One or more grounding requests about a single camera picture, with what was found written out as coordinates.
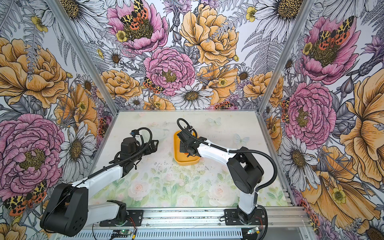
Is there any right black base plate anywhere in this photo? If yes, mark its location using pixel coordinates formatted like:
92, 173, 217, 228
221, 206, 268, 226

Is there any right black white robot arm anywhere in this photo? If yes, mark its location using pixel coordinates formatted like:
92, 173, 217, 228
176, 130, 264, 225

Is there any right green circuit board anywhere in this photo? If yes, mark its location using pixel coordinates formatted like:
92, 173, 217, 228
247, 227, 260, 235

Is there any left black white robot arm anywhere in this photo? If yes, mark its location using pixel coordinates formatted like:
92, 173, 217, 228
40, 127, 159, 237

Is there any green circuit board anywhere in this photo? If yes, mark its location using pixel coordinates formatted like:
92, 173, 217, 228
247, 227, 260, 235
111, 230, 134, 238

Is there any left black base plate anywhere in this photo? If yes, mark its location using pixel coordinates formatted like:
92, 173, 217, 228
99, 210, 144, 227

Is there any right black corrugated cable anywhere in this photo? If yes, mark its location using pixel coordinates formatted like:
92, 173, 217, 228
176, 117, 278, 193

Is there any black corrugated cable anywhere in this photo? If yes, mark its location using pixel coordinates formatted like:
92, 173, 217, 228
176, 117, 278, 193
89, 127, 154, 181

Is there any yellow plastic bin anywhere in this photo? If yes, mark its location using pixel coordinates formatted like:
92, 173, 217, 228
174, 131, 200, 166

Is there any left black corrugated cable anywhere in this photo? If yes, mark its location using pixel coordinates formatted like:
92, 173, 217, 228
89, 127, 154, 181

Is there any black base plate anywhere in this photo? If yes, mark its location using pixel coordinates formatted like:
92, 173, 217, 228
221, 206, 268, 226
99, 210, 144, 227

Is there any white slotted cable duct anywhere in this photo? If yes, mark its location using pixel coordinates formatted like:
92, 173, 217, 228
57, 228, 243, 240

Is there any aluminium front rail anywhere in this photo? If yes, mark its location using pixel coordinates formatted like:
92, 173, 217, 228
53, 206, 311, 229

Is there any left green circuit board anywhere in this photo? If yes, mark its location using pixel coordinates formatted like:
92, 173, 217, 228
111, 230, 134, 238

